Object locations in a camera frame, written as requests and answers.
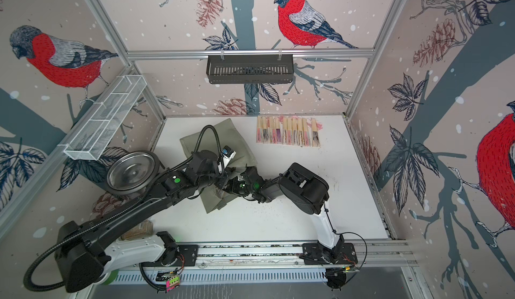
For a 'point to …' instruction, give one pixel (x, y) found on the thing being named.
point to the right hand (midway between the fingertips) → (223, 186)
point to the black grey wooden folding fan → (265, 132)
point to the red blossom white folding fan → (281, 119)
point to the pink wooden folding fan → (259, 129)
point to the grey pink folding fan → (295, 128)
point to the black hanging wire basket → (250, 69)
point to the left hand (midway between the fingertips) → (234, 166)
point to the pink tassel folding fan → (305, 131)
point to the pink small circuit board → (174, 282)
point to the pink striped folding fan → (290, 128)
